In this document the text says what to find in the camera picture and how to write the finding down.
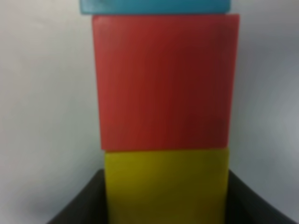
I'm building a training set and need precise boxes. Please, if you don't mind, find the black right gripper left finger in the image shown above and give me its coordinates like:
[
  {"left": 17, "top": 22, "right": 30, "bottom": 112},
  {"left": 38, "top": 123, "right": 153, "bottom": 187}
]
[{"left": 49, "top": 169, "right": 108, "bottom": 224}]

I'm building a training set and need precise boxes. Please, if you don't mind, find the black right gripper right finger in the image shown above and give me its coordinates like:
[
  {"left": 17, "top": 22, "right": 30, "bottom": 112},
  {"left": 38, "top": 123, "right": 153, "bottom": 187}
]
[{"left": 225, "top": 171, "right": 296, "bottom": 224}]

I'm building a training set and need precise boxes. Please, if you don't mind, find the yellow cube block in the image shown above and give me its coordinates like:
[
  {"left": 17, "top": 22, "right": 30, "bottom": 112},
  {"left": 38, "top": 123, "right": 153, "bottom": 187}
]
[{"left": 105, "top": 149, "right": 229, "bottom": 224}]

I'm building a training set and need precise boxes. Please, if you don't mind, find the red cube block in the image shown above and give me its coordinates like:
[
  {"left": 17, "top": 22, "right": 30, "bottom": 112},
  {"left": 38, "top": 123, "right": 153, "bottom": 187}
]
[{"left": 92, "top": 14, "right": 240, "bottom": 151}]

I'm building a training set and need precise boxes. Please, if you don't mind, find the blue cube block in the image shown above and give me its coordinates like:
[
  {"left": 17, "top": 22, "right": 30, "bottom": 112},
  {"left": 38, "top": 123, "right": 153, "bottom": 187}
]
[{"left": 79, "top": 0, "right": 231, "bottom": 15}]

